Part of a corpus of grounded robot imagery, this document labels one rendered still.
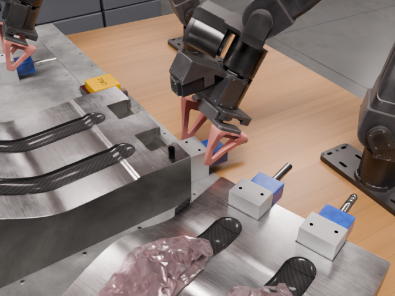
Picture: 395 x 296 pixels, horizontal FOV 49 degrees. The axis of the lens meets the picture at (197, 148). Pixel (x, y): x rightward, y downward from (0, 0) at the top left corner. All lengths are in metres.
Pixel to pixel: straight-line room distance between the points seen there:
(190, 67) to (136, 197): 0.20
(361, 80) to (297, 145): 2.10
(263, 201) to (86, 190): 0.24
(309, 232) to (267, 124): 0.37
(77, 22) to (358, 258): 2.29
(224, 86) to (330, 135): 0.30
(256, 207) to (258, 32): 0.24
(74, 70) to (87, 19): 1.57
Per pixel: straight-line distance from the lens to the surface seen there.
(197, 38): 0.68
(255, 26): 0.63
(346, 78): 2.91
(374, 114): 0.68
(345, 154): 0.83
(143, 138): 0.71
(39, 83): 1.09
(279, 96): 0.99
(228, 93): 0.66
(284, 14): 0.63
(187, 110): 0.73
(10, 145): 0.74
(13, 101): 1.03
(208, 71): 0.64
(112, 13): 2.74
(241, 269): 0.54
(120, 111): 0.80
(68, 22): 2.64
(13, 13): 1.04
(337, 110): 0.97
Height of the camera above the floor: 1.29
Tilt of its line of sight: 37 degrees down
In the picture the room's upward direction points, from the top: straight up
